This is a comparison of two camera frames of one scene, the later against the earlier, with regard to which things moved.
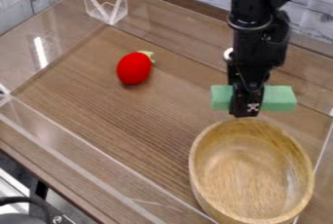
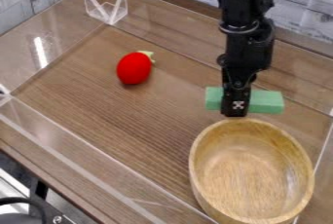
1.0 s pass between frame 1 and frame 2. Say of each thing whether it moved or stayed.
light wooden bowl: stayed
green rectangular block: moved
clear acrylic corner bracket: stayed
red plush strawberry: stayed
